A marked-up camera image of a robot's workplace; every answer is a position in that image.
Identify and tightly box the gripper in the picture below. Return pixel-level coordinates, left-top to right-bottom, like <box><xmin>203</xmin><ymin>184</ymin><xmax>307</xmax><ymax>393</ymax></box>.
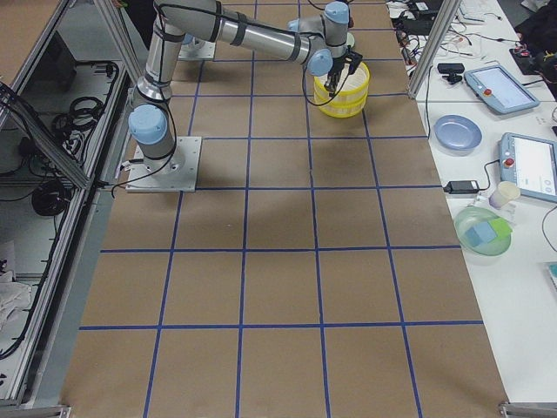
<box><xmin>326</xmin><ymin>51</ymin><xmax>353</xmax><ymax>97</ymax></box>

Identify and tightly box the yellow bamboo steamer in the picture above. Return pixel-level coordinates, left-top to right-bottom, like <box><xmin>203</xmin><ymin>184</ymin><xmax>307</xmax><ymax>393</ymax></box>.
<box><xmin>313</xmin><ymin>63</ymin><xmax>371</xmax><ymax>104</ymax></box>
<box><xmin>314</xmin><ymin>95</ymin><xmax>367</xmax><ymax>118</ymax></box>

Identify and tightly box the green plate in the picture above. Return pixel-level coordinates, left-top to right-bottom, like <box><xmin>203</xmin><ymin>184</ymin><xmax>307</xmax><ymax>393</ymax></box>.
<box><xmin>346</xmin><ymin>33</ymin><xmax>355</xmax><ymax>48</ymax></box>

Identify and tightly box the black webcam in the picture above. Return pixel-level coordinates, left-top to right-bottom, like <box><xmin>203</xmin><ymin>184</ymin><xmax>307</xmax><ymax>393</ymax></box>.
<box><xmin>437</xmin><ymin>63</ymin><xmax>465</xmax><ymax>85</ymax></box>

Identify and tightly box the blue plate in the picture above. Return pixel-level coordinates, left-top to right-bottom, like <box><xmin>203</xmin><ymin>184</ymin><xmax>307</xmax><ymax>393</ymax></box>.
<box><xmin>433</xmin><ymin>114</ymin><xmax>482</xmax><ymax>155</ymax></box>

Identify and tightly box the upper teach pendant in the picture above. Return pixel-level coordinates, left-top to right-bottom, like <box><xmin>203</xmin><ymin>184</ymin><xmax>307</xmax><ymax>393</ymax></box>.
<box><xmin>464</xmin><ymin>64</ymin><xmax>540</xmax><ymax>114</ymax></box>

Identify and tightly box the teach pendant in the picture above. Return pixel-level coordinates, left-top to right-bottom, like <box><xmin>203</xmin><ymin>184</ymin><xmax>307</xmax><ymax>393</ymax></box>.
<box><xmin>464</xmin><ymin>64</ymin><xmax>540</xmax><ymax>114</ymax></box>
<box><xmin>499</xmin><ymin>132</ymin><xmax>556</xmax><ymax>203</ymax></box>

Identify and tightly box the black power adapter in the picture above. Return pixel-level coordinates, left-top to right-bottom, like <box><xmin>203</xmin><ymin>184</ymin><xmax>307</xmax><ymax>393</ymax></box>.
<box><xmin>443</xmin><ymin>180</ymin><xmax>486</xmax><ymax>194</ymax></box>

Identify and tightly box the paper cup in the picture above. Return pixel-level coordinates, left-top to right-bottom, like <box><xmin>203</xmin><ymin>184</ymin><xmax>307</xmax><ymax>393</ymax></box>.
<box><xmin>488</xmin><ymin>181</ymin><xmax>520</xmax><ymax>209</ymax></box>

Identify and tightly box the green bowl with sponges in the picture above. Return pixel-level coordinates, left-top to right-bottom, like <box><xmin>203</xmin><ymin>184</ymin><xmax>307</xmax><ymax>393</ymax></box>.
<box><xmin>453</xmin><ymin>206</ymin><xmax>513</xmax><ymax>256</ymax></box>

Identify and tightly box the lower teach pendant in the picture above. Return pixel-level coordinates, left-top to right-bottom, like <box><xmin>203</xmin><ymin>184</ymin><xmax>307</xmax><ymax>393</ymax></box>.
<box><xmin>499</xmin><ymin>132</ymin><xmax>556</xmax><ymax>203</ymax></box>

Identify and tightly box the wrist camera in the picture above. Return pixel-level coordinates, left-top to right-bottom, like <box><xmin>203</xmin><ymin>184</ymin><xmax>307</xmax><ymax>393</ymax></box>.
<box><xmin>345</xmin><ymin>47</ymin><xmax>363</xmax><ymax>75</ymax></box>

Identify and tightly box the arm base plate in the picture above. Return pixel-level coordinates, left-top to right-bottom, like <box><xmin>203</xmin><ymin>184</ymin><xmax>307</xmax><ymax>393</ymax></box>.
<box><xmin>125</xmin><ymin>137</ymin><xmax>202</xmax><ymax>192</ymax></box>
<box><xmin>178</xmin><ymin>41</ymin><xmax>215</xmax><ymax>61</ymax></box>

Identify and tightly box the aluminium frame post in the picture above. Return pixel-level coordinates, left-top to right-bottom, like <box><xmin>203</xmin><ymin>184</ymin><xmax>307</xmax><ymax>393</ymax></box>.
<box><xmin>407</xmin><ymin>0</ymin><xmax>460</xmax><ymax>99</ymax></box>

